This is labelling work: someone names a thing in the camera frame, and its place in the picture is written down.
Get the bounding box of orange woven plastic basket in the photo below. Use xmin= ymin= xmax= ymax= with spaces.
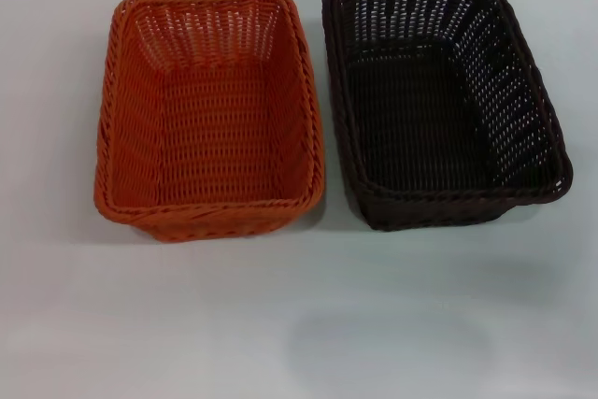
xmin=94 ymin=0 xmax=326 ymax=244

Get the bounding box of dark brown woven basket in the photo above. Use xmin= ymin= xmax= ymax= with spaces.
xmin=320 ymin=0 xmax=574 ymax=233

